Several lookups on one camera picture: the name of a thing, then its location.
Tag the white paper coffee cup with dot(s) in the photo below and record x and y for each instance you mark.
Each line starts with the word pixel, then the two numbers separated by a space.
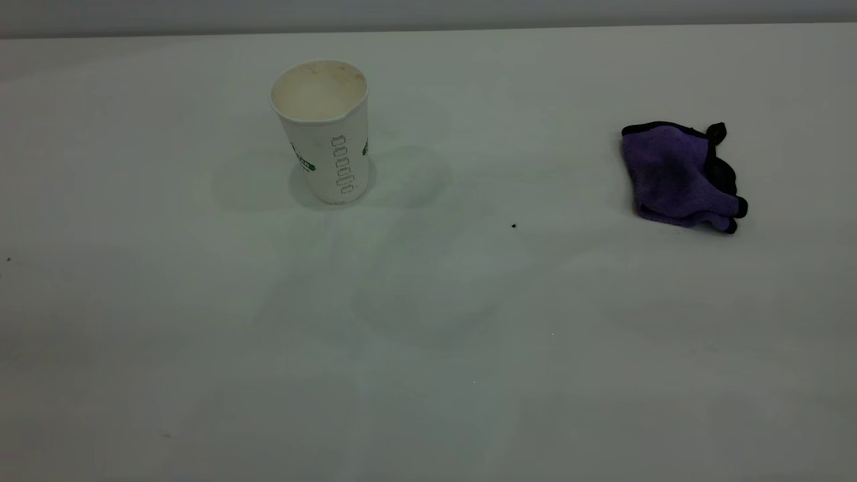
pixel 328 144

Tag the purple microfiber cloth black trim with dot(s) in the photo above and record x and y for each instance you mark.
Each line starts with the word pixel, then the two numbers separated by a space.
pixel 676 177

